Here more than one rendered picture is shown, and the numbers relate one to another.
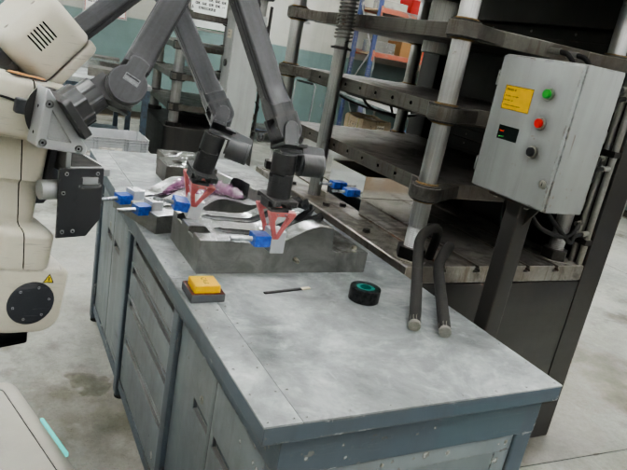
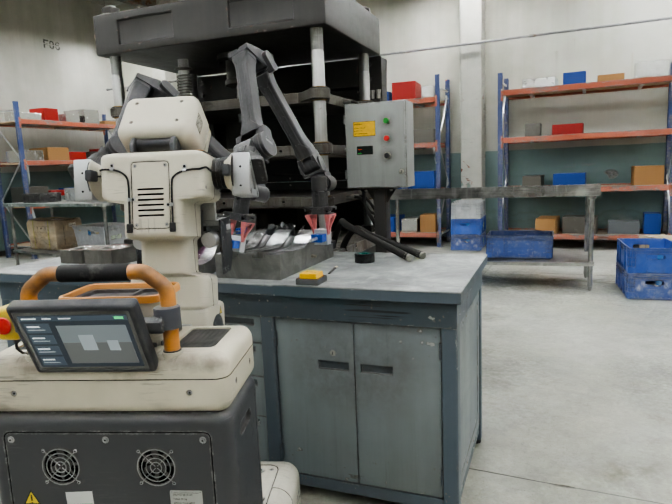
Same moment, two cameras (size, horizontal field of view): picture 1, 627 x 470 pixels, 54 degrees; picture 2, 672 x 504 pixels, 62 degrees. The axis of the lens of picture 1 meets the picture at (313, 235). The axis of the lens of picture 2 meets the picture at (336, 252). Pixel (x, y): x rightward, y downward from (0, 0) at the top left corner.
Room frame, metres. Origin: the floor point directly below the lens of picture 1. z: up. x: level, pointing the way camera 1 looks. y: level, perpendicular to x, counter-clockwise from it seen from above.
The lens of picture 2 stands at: (-0.17, 1.29, 1.18)
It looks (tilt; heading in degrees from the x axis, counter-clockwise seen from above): 9 degrees down; 321
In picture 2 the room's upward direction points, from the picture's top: 2 degrees counter-clockwise
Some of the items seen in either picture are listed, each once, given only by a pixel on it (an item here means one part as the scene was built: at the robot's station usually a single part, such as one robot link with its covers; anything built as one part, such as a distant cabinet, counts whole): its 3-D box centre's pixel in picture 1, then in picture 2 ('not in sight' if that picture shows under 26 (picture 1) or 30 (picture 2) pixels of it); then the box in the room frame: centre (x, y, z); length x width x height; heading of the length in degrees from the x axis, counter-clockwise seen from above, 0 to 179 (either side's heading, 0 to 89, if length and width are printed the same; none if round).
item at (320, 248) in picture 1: (271, 233); (278, 249); (1.66, 0.12, 0.87); 0.50 x 0.26 x 0.14; 120
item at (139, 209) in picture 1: (138, 209); not in sight; (1.69, 0.51, 0.86); 0.13 x 0.05 x 0.05; 137
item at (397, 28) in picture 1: (438, 52); (251, 120); (2.60, -0.35, 1.45); 1.29 x 0.82 x 0.19; 30
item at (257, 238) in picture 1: (256, 239); (317, 238); (1.39, 0.13, 0.93); 0.13 x 0.05 x 0.05; 120
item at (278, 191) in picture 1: (279, 188); (320, 201); (1.41, 0.10, 1.06); 0.10 x 0.07 x 0.07; 30
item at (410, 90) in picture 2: not in sight; (377, 165); (5.98, -4.47, 1.17); 2.06 x 0.65 x 2.34; 27
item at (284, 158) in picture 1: (285, 163); (319, 184); (1.41, 0.09, 1.12); 0.07 x 0.06 x 0.07; 120
